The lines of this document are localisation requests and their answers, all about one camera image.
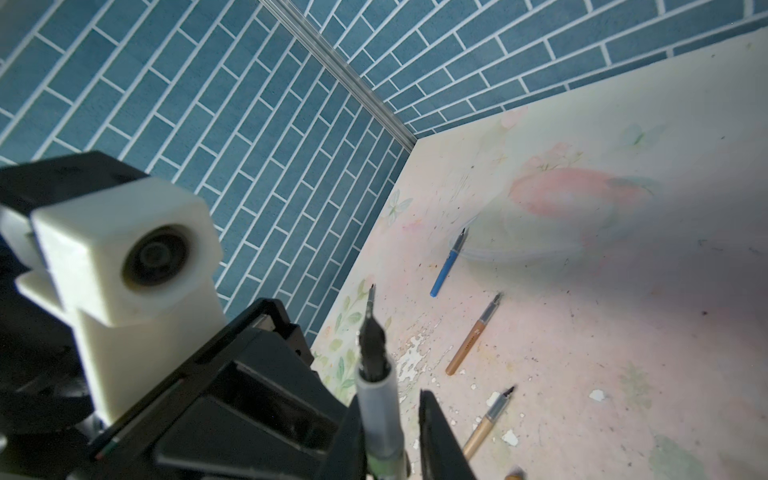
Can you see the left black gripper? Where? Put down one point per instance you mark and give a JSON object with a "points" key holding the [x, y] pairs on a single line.
{"points": [[246, 405]]}

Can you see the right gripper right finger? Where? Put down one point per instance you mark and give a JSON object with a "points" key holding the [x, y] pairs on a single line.
{"points": [[441, 455]]}

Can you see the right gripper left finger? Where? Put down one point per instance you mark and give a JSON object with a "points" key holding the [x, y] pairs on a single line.
{"points": [[346, 459]]}

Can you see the green pen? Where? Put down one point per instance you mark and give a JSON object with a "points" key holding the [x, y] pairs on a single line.
{"points": [[378, 401]]}

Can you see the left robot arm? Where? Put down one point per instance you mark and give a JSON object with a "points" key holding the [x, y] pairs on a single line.
{"points": [[47, 415]]}

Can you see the tan pen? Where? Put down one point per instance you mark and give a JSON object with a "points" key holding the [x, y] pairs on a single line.
{"points": [[487, 422]]}

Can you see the dark yellow pen cap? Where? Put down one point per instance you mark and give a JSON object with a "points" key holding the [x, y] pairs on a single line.
{"points": [[516, 474]]}

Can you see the brown pen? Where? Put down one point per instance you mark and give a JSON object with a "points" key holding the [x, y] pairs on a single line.
{"points": [[473, 335]]}

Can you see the blue pen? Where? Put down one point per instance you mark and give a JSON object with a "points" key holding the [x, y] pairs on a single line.
{"points": [[449, 262]]}

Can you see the floral table mat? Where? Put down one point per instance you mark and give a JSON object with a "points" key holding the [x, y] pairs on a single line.
{"points": [[625, 223]]}

